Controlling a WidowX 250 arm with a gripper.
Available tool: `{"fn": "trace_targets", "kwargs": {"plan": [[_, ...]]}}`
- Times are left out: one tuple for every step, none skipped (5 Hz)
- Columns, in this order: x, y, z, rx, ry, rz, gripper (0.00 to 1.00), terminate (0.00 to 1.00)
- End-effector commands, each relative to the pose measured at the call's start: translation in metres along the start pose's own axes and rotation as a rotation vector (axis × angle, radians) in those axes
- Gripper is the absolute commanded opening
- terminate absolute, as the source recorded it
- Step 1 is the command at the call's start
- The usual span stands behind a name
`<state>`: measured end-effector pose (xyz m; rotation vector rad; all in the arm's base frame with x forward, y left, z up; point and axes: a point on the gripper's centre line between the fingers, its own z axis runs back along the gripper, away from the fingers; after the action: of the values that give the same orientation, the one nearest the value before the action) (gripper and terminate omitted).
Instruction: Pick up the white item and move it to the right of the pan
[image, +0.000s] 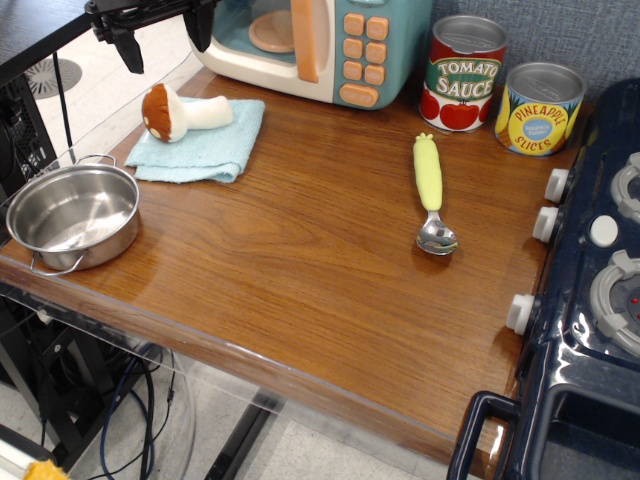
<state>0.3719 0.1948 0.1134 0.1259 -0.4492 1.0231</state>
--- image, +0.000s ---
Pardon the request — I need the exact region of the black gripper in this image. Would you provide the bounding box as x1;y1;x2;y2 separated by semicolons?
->
85;0;217;74

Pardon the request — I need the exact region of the white brown plush mushroom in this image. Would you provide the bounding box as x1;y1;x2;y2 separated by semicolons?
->
141;83;234;143

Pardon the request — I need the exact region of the stainless steel pan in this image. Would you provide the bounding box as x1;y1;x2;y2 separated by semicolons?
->
6;157;141;277

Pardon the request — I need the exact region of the light blue cloth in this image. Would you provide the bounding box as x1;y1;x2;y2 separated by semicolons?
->
125;100;265;184

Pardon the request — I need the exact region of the teal toy microwave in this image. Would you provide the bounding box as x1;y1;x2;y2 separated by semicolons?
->
196;0;432;110

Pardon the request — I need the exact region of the tomato sauce can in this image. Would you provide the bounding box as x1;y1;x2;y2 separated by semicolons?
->
420;15;508;132

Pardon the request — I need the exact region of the pineapple slices can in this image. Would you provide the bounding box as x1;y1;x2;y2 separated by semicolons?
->
494;62;587;157

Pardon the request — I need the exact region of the navy toy stove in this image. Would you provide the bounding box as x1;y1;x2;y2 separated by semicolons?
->
447;79;639;479

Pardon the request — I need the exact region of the black cable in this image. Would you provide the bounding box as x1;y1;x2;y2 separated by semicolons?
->
51;52;76;166

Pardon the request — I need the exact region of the blue cable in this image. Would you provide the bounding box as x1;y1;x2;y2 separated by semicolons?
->
98;344;161;480

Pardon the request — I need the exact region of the yellow handled spoon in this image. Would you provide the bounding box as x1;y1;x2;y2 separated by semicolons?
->
413;132;458;256

